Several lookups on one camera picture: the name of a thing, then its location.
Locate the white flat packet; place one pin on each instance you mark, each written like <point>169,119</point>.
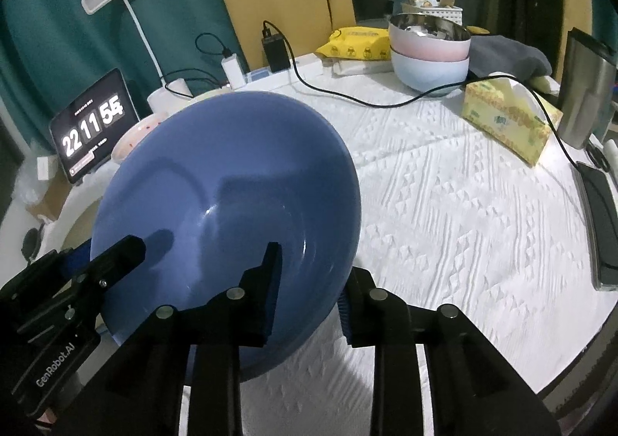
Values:
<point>362,68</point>

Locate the beige plate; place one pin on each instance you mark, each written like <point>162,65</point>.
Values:
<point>79,235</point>

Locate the pink steel-lined bowl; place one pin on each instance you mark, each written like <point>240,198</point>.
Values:
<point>429,49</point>

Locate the grey cloth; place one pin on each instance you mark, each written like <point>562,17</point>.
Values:
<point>507,54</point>

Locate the stainless steel thermos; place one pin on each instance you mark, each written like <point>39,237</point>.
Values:
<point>584,93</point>

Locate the black charger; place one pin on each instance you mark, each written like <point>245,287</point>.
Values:
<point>275,54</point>

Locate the yellow tissue box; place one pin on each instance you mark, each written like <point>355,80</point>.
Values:
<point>502,122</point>

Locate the yellow wipes pack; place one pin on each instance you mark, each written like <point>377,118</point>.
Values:
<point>352,44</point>

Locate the white tube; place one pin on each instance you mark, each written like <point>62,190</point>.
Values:
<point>612,146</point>

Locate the large blue bowl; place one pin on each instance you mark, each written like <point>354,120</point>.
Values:
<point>217,165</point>

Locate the white perforated basket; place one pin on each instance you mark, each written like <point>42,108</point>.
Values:
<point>444,13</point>

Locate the cardboard box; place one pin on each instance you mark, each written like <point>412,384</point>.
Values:
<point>50,199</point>

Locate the black smartphone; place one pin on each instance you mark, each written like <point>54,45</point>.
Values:
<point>603,223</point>

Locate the white tablecloth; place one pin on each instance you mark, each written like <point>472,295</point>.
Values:
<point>458,247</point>

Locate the black scissors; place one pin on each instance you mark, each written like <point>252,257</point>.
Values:
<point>598,158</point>

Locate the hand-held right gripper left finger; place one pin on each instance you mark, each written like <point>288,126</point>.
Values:
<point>273,310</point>

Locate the white power strip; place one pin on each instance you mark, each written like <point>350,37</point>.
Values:
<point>304,66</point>

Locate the teal curtain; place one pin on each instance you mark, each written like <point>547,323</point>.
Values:
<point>62,59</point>

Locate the light blue steel-lined bowl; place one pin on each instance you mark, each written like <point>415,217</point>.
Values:
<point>425,73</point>

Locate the pink speckled bowl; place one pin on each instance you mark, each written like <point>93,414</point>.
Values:
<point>137,136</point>

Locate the small white box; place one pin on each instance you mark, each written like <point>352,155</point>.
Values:
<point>46,168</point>

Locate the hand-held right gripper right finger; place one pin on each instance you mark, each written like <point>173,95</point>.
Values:
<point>345,320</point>

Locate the white charger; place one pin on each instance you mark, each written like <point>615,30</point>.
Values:
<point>231,71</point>

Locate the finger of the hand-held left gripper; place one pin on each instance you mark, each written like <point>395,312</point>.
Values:
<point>120,255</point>
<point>79,259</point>

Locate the tablet with clock display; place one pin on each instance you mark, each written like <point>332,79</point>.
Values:
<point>94,127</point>

